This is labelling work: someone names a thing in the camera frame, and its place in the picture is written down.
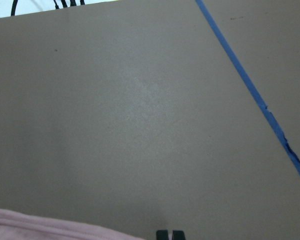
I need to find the long blue tape line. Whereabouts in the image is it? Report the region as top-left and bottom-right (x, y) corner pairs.
(196, 0), (300, 176)

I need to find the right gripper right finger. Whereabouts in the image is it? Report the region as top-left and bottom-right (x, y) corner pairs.
(172, 230), (186, 240)

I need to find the pink Snoopy t-shirt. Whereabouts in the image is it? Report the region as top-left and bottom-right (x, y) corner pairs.
(0, 209), (137, 240)

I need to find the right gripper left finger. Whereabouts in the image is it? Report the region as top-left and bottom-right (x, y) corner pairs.
(156, 229), (169, 240)

